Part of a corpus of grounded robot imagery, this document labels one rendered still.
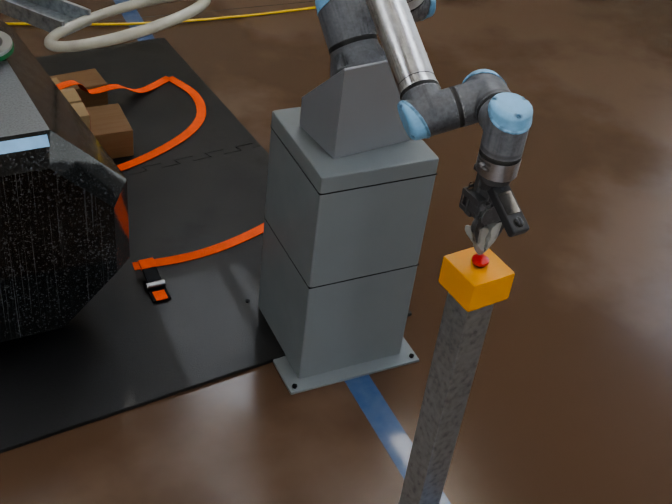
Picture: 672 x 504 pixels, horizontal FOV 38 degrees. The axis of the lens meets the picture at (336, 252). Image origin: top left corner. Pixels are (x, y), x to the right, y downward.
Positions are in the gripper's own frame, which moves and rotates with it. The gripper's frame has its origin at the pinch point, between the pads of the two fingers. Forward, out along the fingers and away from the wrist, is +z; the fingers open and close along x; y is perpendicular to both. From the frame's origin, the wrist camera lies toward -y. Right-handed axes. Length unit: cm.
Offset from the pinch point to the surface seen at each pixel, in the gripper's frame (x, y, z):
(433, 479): 1, -4, 76
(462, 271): 5.4, -0.7, 3.6
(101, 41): 51, 104, -10
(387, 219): -27, 69, 47
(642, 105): -268, 172, 112
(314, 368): -8, 71, 107
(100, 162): 44, 130, 46
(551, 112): -214, 185, 112
